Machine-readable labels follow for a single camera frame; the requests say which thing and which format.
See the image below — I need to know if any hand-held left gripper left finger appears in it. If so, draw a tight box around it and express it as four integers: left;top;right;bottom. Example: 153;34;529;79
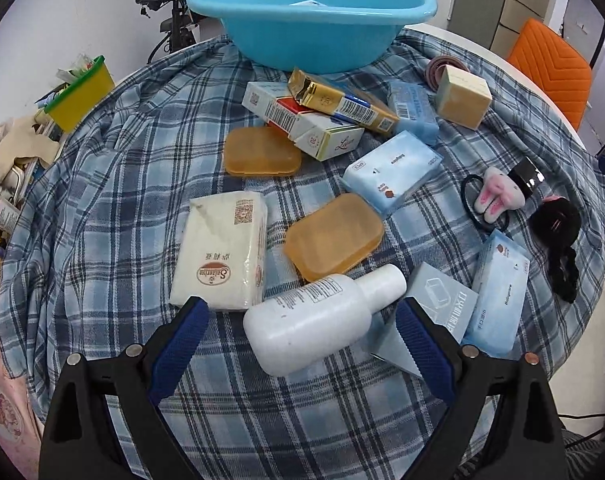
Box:
38;296;210;480

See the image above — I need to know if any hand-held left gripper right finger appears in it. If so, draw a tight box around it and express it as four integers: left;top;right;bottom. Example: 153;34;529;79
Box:
395;297;568;480

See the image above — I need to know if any white plastic bottle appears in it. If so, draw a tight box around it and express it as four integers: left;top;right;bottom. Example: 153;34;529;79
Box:
243;264;408;376

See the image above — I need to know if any beige cardboard box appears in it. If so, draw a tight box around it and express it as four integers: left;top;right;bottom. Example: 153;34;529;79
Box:
435;65;493;131

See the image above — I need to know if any yellow blue cigarette pack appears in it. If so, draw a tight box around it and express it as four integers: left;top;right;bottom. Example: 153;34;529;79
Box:
287;67;400;135

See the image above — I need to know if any blue plastic basin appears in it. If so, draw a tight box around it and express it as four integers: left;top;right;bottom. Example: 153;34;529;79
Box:
186;0;438;73

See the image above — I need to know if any grey blue flat box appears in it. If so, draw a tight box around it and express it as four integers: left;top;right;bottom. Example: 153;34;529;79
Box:
371;261;478;378

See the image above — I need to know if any black glossy cap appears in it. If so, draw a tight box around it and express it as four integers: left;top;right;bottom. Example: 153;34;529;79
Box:
505;156;545;196

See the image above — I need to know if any light blue tissue pack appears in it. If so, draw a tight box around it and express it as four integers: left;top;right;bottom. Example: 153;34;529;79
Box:
342;130;444;218
462;230;530;358

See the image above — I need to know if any white tissue pack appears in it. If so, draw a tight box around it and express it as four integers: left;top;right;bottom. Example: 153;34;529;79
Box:
169;191;268;311

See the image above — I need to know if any orange chair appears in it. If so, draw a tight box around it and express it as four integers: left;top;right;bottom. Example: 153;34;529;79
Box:
507;17;594;131

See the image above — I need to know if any orange translucent soap box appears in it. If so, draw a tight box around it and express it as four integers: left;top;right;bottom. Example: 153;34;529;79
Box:
224;126;302;177
284;192;384;282

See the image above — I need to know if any pink cartoon bag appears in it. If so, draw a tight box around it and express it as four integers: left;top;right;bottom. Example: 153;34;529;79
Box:
0;330;46;461

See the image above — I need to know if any blue plaid cloth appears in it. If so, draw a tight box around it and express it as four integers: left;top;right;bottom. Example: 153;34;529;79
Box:
0;25;605;480

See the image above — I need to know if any gold grey refrigerator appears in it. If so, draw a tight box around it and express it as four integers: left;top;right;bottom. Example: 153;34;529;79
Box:
445;0;563;51

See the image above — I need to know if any light blue wipes pack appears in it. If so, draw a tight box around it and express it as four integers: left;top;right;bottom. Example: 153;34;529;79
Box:
386;80;440;147

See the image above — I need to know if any white spray bottle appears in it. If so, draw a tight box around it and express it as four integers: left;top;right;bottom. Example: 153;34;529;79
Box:
0;195;20;228

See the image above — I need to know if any small white carton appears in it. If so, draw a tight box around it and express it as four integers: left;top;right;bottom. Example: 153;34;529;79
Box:
295;110;365;162

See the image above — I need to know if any beige plush toy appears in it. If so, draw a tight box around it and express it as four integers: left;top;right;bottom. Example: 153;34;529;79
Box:
0;115;60;186

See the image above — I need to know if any white red cigarette pack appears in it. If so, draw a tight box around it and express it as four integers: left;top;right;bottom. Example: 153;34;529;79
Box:
241;81;308;136

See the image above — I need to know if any yellow green bin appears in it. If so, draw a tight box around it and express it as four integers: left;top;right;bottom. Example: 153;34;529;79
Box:
45;55;116;133

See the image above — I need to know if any black electric scooter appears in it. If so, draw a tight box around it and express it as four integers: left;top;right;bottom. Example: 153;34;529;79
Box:
135;0;200;66

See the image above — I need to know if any pink bunny hair tie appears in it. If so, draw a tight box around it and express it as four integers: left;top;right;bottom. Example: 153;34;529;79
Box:
461;166;525;233

